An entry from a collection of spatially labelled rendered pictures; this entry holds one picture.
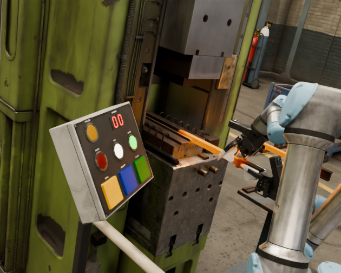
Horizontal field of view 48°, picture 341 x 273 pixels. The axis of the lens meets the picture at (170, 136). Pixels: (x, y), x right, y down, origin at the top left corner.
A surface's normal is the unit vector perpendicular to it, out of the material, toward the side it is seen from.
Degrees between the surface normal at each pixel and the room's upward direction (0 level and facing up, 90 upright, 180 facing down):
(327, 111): 70
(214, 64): 90
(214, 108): 90
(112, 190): 60
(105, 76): 90
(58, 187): 90
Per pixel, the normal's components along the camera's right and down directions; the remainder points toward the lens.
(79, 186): -0.35, 0.26
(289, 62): -0.81, 0.04
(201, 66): 0.68, 0.37
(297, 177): -0.42, -0.15
